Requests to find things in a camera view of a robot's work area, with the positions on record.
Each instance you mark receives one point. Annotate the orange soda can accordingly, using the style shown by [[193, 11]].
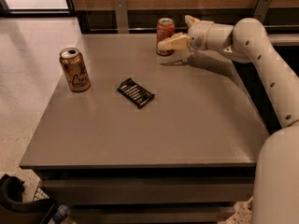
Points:
[[165, 29]]

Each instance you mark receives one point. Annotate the gold LaCroix can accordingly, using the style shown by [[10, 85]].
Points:
[[75, 70]]

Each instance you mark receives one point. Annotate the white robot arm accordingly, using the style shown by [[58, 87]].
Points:
[[276, 185]]

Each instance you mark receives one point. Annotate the metal wall bracket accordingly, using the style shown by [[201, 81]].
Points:
[[121, 15], [261, 9]]

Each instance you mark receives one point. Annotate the grey cabinet upper drawer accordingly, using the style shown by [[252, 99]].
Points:
[[149, 190]]

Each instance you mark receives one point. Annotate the grey cabinet drawer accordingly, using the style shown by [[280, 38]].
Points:
[[152, 215], [149, 190]]

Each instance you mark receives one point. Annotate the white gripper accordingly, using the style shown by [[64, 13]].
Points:
[[199, 34]]

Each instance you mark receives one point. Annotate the left metal wall bracket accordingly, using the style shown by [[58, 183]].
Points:
[[121, 15]]

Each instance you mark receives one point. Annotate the small blue cylindrical object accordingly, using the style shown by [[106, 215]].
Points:
[[61, 214]]

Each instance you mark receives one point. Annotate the black snack bar wrapper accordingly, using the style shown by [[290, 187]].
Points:
[[135, 93]]

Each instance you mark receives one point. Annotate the grey cabinet lower drawer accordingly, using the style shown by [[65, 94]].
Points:
[[152, 215]]

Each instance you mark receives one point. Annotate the right metal wall bracket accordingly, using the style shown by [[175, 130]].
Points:
[[261, 9]]

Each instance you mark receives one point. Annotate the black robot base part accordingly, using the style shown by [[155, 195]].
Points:
[[13, 210]]

